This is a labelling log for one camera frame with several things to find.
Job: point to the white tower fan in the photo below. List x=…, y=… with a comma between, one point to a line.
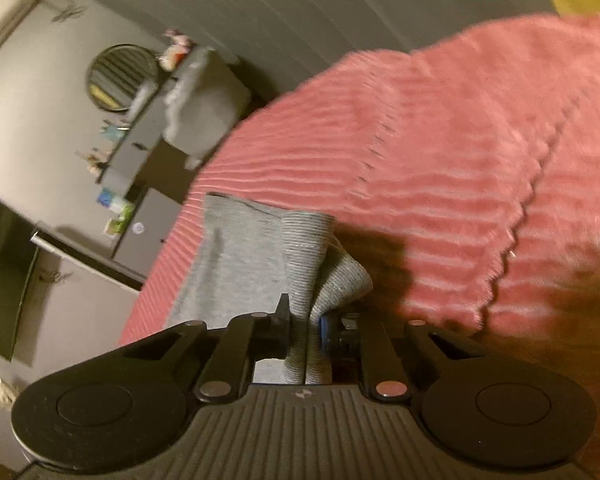
x=87, y=260

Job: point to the grey shell-back chair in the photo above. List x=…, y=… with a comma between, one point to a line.
x=205, y=105

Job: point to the reed diffuser jar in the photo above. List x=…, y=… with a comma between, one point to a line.
x=94, y=160

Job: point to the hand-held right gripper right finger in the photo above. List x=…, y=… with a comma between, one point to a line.
x=325, y=335

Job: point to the blue and white box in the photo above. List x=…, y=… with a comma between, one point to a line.
x=106, y=197

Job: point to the grey nightstand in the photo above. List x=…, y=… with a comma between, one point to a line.
x=147, y=220

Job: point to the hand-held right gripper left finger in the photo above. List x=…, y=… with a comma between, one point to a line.
x=281, y=327

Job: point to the pink ribbed blanket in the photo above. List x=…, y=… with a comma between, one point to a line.
x=430, y=135

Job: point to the green packet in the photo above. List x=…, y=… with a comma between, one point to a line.
x=120, y=217

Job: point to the grey pants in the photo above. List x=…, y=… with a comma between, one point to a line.
x=230, y=260

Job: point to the grey vanity desk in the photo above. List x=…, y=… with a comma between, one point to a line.
x=135, y=155

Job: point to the black wall television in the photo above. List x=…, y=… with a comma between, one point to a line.
x=2, y=270

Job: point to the pink plush toy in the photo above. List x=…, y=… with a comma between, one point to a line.
x=175, y=49

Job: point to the grey curtain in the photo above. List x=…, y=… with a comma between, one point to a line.
x=280, y=0

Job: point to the round vanity mirror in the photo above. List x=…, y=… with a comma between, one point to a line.
x=120, y=77

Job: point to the blue bottle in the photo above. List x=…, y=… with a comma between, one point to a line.
x=112, y=133

